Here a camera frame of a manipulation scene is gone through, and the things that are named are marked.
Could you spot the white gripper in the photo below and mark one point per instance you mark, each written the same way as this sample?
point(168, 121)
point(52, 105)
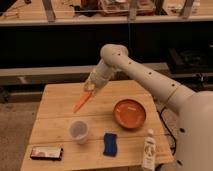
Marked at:
point(97, 79)

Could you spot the orange pepper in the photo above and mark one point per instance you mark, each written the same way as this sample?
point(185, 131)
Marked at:
point(83, 99)

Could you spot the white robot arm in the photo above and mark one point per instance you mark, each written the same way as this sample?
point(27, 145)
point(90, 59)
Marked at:
point(194, 150)

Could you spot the white ceramic cup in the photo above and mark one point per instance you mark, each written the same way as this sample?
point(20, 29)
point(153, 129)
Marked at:
point(79, 131)

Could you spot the wooden table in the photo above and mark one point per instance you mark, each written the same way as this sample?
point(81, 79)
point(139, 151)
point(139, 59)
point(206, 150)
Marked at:
point(55, 115)

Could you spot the orange bowl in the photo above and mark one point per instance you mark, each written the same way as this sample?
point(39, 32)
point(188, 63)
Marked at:
point(129, 114)

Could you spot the metal shelf rack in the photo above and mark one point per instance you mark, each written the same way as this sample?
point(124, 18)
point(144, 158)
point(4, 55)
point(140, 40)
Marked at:
point(35, 51)

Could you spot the blue sponge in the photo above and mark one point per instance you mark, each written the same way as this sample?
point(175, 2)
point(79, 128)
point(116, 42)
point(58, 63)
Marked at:
point(110, 144)

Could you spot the black rectangular box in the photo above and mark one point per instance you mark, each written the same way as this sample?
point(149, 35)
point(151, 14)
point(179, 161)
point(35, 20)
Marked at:
point(46, 153)

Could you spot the white squeeze bottle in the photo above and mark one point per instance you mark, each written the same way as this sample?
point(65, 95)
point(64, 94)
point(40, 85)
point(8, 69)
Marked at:
point(149, 152)

